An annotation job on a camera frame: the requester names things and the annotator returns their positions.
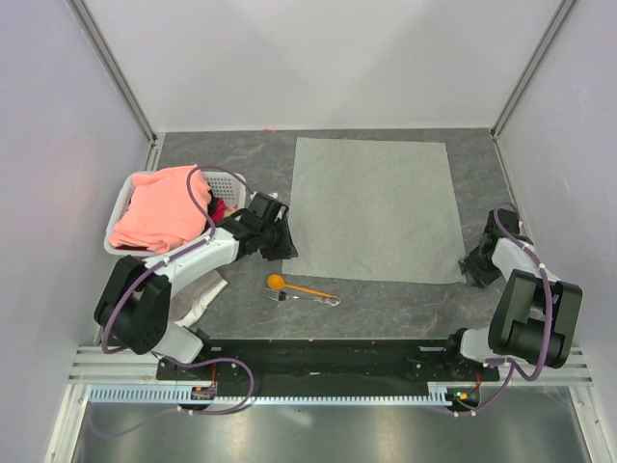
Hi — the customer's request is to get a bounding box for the grey cloth napkin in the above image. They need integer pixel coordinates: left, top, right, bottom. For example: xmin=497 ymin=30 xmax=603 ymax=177
xmin=282 ymin=138 xmax=466 ymax=285

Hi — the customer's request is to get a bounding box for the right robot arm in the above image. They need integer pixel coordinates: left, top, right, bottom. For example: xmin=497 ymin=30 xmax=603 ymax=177
xmin=441 ymin=204 xmax=583 ymax=380

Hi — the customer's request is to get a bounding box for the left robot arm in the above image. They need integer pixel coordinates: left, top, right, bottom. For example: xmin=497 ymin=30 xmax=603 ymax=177
xmin=94 ymin=193 xmax=298 ymax=379

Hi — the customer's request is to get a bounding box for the orange plastic spoon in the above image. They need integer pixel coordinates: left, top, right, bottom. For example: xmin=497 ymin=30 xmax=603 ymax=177
xmin=267 ymin=274 xmax=334 ymax=298

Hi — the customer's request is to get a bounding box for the dark red cloth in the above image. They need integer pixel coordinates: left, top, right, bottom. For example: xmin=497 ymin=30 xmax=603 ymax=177
xmin=207 ymin=196 xmax=228 ymax=222

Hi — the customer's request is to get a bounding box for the white plastic basket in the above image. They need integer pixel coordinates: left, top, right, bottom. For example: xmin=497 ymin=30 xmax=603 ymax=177
xmin=103 ymin=171 xmax=247 ymax=259

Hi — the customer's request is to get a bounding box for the grey and white cloth pile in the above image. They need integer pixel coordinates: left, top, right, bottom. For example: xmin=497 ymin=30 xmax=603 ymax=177
xmin=170 ymin=270 xmax=228 ymax=328

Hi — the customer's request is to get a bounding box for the salmon pink folded cloth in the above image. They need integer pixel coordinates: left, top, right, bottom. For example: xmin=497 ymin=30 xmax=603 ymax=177
xmin=110 ymin=166 xmax=212 ymax=254

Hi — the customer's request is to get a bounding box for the clear-handled metal fork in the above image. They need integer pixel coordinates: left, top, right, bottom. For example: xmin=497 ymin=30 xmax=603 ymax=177
xmin=262 ymin=288 xmax=340 ymax=307

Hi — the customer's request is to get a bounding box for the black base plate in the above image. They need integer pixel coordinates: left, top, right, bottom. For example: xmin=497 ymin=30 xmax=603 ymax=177
xmin=156 ymin=337 xmax=500 ymax=385

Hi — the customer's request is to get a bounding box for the blue-grey cable duct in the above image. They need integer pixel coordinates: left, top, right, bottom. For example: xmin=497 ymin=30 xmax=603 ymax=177
xmin=89 ymin=384 xmax=461 ymax=406

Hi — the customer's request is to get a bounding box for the right aluminium frame post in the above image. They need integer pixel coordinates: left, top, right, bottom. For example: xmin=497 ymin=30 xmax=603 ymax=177
xmin=491 ymin=0 xmax=578 ymax=141

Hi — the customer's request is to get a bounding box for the aluminium frame post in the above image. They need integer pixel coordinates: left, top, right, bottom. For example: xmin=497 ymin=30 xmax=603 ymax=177
xmin=491 ymin=0 xmax=578 ymax=141
xmin=67 ymin=0 xmax=157 ymax=146

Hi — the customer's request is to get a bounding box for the left aluminium frame post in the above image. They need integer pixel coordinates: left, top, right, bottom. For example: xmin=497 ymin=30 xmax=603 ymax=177
xmin=67 ymin=0 xmax=157 ymax=146

